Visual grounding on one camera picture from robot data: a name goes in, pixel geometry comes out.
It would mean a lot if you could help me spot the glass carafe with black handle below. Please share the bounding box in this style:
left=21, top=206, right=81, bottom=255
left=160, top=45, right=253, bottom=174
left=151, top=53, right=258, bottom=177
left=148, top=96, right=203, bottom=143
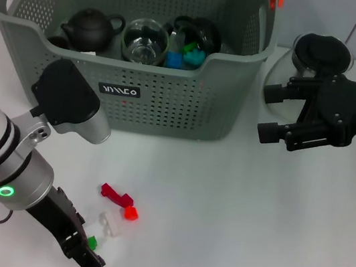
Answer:
left=257, top=25, right=356, bottom=132

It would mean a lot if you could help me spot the left wrist camera housing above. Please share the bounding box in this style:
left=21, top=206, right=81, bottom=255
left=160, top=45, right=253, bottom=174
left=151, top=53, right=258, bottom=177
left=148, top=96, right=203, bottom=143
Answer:
left=23, top=54, right=122, bottom=147

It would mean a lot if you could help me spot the blue square plate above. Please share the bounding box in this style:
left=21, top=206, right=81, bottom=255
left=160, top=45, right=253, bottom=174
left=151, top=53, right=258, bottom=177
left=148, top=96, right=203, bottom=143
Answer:
left=165, top=50, right=185, bottom=71

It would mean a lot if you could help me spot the dark clay teapot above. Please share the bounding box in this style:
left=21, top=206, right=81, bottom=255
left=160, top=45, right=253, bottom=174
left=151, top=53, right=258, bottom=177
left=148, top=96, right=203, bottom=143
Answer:
left=58, top=4, right=129, bottom=60

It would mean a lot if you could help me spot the green slope block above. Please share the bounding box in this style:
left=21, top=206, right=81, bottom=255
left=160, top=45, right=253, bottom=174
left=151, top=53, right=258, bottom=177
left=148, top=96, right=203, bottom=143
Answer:
left=181, top=40, right=200, bottom=55

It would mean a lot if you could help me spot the white two-stud brick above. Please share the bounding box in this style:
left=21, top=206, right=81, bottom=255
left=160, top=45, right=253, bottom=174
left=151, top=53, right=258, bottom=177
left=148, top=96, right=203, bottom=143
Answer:
left=96, top=209, right=125, bottom=239

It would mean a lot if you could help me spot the teal square plate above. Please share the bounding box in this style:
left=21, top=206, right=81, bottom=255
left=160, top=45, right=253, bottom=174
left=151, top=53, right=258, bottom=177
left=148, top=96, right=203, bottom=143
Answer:
left=181, top=48, right=209, bottom=68

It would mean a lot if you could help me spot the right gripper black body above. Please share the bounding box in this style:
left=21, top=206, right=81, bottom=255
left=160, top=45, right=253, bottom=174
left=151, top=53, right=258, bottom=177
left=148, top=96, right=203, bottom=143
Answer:
left=308, top=66, right=356, bottom=151

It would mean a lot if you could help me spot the small red slope block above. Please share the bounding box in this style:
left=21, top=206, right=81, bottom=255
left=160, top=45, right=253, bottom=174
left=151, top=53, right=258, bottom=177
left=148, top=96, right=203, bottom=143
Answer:
left=122, top=205, right=141, bottom=223

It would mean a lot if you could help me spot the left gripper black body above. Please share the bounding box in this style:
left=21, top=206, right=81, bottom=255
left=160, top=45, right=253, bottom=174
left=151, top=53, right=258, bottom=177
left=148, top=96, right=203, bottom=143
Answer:
left=19, top=181, right=97, bottom=262

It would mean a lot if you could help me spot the green two-stud brick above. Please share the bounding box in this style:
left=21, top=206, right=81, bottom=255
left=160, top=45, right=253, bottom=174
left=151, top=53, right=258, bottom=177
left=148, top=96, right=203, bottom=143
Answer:
left=85, top=234, right=100, bottom=252

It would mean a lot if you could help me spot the grey perforated storage bin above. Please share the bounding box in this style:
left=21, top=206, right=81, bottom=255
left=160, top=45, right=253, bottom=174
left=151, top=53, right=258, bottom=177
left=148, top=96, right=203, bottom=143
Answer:
left=0, top=0, right=286, bottom=153

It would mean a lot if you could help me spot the dark red curved block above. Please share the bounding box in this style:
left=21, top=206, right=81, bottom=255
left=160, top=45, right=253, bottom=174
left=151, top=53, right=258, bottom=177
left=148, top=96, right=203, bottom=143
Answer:
left=98, top=181, right=138, bottom=209

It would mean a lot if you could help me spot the glass teacup with black sleeve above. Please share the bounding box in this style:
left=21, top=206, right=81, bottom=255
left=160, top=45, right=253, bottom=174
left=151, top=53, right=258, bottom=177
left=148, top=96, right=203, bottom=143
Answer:
left=169, top=13, right=226, bottom=60
left=118, top=15, right=175, bottom=69

